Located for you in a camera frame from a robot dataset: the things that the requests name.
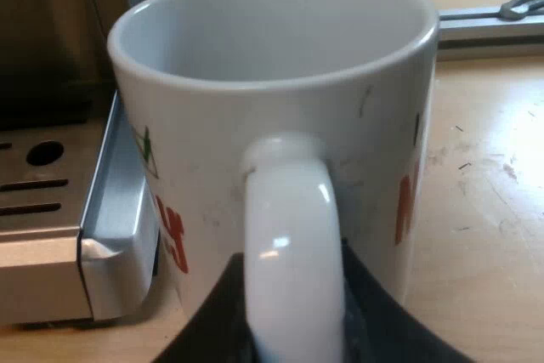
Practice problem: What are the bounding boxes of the white mug with red print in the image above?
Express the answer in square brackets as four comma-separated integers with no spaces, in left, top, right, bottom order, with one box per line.
[106,0,440,363]

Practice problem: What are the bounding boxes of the aluminium rail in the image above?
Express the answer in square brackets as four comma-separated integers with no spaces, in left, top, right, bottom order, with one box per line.
[435,0,544,61]

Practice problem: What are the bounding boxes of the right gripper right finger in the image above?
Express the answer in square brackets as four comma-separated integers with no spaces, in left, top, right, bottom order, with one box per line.
[342,238,466,363]

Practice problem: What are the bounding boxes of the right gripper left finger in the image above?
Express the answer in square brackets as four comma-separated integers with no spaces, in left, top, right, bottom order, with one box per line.
[160,252,261,363]

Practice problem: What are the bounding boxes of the steel espresso machine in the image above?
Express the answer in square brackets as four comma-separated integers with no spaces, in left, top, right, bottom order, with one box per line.
[0,0,167,325]

